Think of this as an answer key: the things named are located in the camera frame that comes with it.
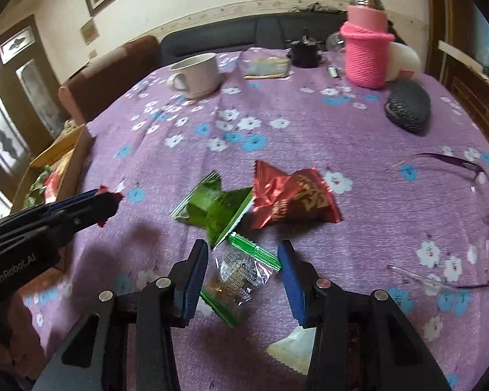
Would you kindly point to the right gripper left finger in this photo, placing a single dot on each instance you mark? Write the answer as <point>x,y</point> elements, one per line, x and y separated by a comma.
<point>93,354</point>

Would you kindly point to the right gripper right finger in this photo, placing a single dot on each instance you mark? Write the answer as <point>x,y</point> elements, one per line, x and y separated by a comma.
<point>361,342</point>

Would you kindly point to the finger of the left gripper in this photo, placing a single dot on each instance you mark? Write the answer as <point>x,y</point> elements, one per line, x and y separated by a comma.
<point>70,202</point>
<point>85,213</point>

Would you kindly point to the small red candy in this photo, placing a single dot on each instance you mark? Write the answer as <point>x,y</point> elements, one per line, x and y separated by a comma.
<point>106,204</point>

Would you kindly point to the white cream snack packet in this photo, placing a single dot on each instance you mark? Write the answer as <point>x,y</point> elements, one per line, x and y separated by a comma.
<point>295,350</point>

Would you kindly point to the green snack bag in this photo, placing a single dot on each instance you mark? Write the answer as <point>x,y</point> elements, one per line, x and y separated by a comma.
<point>208,207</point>

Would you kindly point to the clear green edged packet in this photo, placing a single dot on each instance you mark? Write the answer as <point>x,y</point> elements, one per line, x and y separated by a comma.
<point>236,270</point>

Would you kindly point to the dark red foil snack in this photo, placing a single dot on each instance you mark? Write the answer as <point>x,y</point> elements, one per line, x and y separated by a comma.
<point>302,196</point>

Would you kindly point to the person's left hand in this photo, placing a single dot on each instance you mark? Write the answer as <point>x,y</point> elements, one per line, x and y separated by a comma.
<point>33,322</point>

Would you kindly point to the cardboard tray box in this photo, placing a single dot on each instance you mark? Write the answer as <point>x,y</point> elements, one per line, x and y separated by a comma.
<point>54,175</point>

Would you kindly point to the wooden glass doors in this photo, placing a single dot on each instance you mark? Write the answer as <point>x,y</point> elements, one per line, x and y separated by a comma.
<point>31,116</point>

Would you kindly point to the brown armchair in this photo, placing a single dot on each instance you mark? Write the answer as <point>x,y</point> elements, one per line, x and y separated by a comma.
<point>96,86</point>

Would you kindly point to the purple floral tablecloth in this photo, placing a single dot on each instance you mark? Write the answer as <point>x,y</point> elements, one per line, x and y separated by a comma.
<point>153,146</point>

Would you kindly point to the white ceramic mug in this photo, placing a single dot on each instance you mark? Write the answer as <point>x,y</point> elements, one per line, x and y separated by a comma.
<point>195,77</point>

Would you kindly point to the small booklet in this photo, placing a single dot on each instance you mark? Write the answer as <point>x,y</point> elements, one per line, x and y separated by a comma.
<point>267,68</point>

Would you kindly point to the black glasses case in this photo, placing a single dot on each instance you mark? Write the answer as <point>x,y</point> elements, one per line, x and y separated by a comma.
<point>409,106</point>

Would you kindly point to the black leather sofa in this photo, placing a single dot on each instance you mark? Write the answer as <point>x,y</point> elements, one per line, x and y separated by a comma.
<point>271,31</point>

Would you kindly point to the black small container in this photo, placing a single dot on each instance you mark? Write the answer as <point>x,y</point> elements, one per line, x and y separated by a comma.
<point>304,52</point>

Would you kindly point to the nail clipper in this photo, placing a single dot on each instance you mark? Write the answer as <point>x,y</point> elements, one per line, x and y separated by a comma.
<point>333,73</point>

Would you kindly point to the white round object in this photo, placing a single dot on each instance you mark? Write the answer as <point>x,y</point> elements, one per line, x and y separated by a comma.
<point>402,61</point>

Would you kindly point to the clear glass dome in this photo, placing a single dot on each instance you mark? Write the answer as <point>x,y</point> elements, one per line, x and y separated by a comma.
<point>335,43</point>

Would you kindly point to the pink knitted sleeve bottle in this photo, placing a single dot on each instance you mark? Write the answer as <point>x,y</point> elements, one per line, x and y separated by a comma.
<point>366,43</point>

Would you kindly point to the wooden sideboard cabinet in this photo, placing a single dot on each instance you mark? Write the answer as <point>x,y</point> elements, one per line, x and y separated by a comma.
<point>464,79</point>

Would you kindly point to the purple frame eyeglasses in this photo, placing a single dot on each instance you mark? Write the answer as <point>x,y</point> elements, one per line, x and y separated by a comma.
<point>446,201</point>

